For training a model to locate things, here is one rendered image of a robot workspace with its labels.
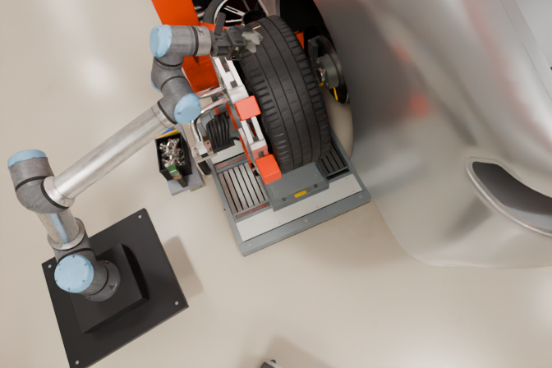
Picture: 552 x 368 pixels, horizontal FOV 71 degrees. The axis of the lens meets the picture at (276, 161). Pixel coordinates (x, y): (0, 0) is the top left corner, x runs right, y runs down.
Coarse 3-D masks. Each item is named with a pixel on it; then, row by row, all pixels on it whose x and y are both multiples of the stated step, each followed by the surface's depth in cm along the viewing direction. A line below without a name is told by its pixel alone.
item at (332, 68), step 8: (320, 40) 173; (328, 40) 164; (320, 48) 177; (328, 48) 168; (320, 56) 182; (328, 56) 171; (336, 56) 162; (320, 64) 172; (328, 64) 169; (336, 64) 166; (328, 72) 168; (336, 72) 169; (328, 80) 171; (336, 80) 171; (344, 80) 164; (328, 88) 175; (336, 88) 178; (344, 88) 168; (344, 96) 172
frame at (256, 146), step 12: (216, 60) 149; (216, 72) 178; (228, 84) 144; (240, 84) 143; (240, 96) 142; (252, 120) 145; (240, 132) 193; (252, 132) 192; (252, 144) 148; (264, 144) 149; (252, 156) 183
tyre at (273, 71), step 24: (264, 24) 151; (264, 48) 142; (288, 48) 142; (264, 72) 139; (288, 72) 140; (312, 72) 141; (264, 96) 139; (288, 96) 140; (312, 96) 142; (264, 120) 142; (288, 120) 142; (312, 120) 145; (288, 144) 148; (312, 144) 152; (288, 168) 162
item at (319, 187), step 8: (320, 168) 230; (320, 184) 228; (328, 184) 225; (296, 192) 227; (304, 192) 223; (312, 192) 226; (272, 200) 226; (280, 200) 223; (288, 200) 222; (296, 200) 227; (272, 208) 226; (280, 208) 227
